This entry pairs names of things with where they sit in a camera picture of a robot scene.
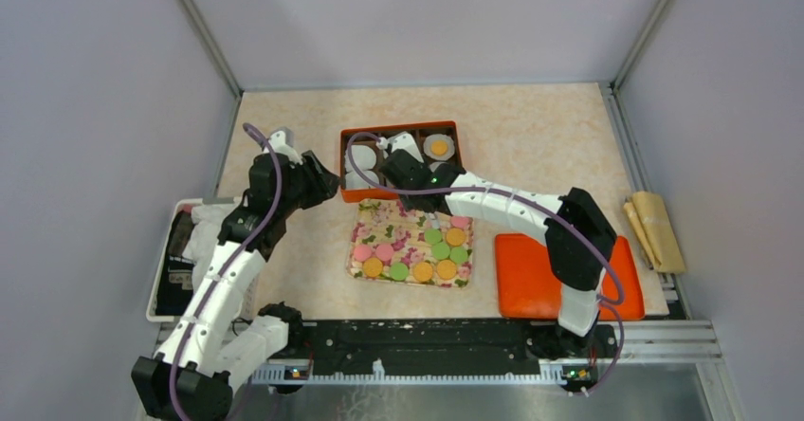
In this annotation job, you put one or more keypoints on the green cookie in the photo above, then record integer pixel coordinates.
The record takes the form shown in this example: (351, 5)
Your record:
(433, 236)
(459, 255)
(440, 251)
(399, 272)

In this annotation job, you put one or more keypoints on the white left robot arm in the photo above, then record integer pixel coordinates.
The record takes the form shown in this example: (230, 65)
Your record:
(195, 373)

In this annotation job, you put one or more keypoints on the white plastic basket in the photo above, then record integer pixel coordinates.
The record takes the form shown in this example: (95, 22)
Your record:
(171, 290)

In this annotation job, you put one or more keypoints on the pink cookie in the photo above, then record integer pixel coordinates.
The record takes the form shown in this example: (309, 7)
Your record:
(362, 252)
(460, 222)
(384, 252)

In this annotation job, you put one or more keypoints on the orange cookie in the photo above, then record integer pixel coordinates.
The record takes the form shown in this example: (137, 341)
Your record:
(439, 147)
(423, 272)
(372, 267)
(455, 237)
(446, 270)

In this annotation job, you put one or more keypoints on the white crumpled cloth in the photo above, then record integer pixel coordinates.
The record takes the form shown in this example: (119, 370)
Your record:
(207, 221)

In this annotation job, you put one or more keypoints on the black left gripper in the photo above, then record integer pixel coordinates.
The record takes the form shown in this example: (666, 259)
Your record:
(323, 184)

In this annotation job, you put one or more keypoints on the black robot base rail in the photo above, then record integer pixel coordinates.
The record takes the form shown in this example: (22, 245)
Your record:
(437, 351)

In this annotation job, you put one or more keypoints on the orange box lid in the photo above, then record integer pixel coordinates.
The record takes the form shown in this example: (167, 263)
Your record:
(527, 288)

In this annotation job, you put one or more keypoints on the metal tongs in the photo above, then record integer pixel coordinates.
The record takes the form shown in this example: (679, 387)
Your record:
(433, 220)

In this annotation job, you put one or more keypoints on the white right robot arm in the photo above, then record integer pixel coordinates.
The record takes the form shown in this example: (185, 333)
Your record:
(578, 237)

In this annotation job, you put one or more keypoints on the orange cookie box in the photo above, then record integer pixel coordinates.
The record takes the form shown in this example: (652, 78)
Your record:
(398, 138)

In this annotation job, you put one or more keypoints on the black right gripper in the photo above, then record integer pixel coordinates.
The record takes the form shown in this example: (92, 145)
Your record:
(406, 201)

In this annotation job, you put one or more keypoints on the floral serving tray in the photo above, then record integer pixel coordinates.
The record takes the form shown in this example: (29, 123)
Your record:
(381, 221)

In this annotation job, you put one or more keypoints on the white paper cupcake liner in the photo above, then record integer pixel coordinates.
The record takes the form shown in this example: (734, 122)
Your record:
(361, 157)
(429, 139)
(353, 181)

